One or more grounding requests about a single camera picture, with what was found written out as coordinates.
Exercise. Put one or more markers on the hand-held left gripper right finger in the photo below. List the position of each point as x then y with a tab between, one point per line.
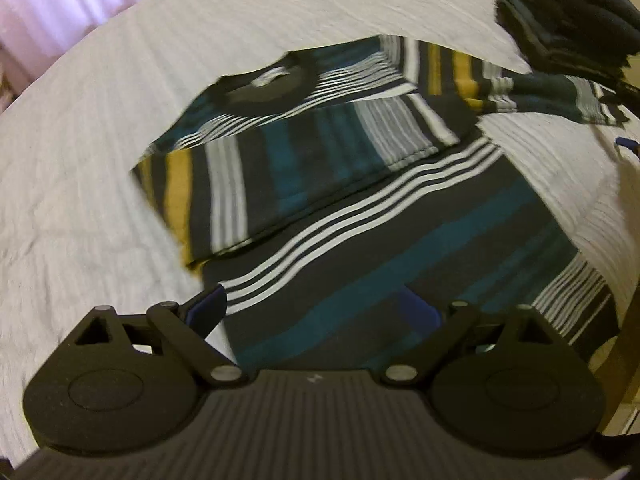
417	312

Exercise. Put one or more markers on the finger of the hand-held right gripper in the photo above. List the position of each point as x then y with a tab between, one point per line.
627	143

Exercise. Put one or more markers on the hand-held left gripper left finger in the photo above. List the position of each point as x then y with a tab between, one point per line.
207	310

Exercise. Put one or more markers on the striped shirt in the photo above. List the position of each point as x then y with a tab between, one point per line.
350	220

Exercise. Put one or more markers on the stack of dark folded clothes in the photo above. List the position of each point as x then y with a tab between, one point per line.
565	25

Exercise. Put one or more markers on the striped white bed sheet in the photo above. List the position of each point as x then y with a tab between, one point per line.
100	160

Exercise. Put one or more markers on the pale pink curtain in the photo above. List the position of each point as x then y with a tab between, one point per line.
50	0

